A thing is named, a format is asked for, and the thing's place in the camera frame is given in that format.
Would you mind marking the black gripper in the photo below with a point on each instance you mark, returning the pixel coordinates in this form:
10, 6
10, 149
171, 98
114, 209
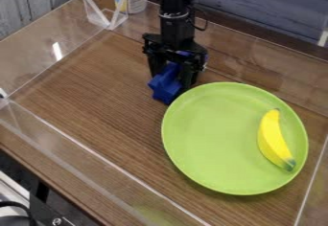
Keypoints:
174, 38

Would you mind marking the blue plastic block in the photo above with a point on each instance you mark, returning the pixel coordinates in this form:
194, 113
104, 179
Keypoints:
164, 83

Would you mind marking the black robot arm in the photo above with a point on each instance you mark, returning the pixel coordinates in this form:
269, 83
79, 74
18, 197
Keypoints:
175, 8

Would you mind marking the green round plate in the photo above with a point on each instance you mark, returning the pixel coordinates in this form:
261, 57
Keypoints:
209, 136

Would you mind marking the yellow toy banana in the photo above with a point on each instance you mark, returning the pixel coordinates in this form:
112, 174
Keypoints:
270, 141

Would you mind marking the clear acrylic enclosure wall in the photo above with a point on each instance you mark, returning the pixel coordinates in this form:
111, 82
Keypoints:
80, 123

